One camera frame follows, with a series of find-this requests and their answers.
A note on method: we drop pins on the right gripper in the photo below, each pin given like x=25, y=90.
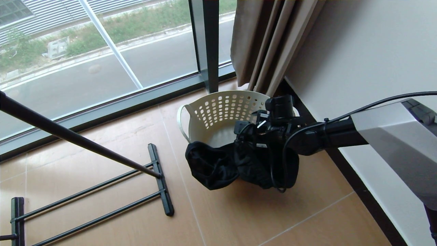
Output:
x=254, y=145

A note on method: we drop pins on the heap of clothes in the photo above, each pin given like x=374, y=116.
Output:
x=211, y=167

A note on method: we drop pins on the white laundry basket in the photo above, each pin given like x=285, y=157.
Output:
x=218, y=138

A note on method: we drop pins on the black clothes rack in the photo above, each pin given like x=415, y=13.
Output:
x=68, y=134

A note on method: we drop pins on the brown curtain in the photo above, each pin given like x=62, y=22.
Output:
x=259, y=41

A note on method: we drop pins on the window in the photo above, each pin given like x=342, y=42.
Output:
x=210, y=41

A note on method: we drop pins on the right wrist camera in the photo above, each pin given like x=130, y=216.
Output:
x=241, y=128

